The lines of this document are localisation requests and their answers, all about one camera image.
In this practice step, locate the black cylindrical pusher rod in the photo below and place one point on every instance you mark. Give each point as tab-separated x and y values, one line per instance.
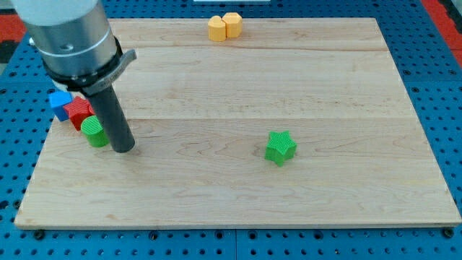
108	110

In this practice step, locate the green star block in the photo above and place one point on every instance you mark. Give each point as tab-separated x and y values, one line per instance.
280	147

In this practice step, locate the blue block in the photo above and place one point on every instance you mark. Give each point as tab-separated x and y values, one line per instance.
58	100

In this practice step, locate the wooden board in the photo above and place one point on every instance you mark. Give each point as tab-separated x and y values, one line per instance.
201	112

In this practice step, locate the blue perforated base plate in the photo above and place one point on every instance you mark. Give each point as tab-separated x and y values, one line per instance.
427	66

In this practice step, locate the green cylinder block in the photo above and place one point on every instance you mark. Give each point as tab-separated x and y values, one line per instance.
94	132

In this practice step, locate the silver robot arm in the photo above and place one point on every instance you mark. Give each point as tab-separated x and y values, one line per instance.
74	38

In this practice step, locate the red star block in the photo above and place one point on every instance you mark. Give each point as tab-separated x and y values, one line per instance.
78	110

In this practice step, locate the yellow heart block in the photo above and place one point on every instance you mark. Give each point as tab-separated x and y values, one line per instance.
216	29

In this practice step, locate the yellow hexagon block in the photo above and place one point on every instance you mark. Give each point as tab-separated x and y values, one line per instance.
234	24

